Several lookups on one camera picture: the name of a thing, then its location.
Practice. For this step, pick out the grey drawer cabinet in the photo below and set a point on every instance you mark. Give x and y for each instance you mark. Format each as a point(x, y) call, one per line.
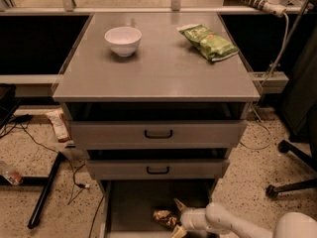
point(165, 79)

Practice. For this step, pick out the white ceramic bowl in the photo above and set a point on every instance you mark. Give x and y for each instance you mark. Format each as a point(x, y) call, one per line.
point(123, 41)

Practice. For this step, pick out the crushed orange can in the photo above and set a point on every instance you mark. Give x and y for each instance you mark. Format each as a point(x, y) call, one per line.
point(166, 218)

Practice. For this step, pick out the white power strip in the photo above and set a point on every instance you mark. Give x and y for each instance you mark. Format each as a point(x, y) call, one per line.
point(269, 6)

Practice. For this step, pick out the grey middle drawer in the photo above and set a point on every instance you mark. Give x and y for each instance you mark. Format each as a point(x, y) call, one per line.
point(158, 169)

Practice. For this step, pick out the grey drawer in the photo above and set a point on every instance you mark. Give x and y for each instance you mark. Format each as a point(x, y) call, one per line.
point(158, 169)
point(130, 205)
point(157, 134)

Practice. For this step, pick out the plastic bottle on floor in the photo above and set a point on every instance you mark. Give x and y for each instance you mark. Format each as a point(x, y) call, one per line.
point(10, 173)

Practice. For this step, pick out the grey bottom drawer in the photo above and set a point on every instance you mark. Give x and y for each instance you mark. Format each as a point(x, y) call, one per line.
point(130, 205)

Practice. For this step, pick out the snack packet on floor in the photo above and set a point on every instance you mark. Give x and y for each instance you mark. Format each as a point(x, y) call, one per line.
point(58, 124)

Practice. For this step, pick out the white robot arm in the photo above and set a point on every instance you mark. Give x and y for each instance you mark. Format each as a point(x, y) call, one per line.
point(215, 218)

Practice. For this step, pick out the green chip bag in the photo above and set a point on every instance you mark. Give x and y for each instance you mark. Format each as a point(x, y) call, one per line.
point(212, 46)

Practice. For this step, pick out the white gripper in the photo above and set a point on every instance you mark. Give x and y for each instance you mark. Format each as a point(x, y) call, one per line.
point(190, 219)

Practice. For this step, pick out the grey top drawer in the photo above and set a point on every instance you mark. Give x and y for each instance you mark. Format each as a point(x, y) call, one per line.
point(157, 134)

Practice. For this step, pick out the black metal floor stand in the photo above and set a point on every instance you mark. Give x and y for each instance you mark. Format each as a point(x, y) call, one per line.
point(44, 184)

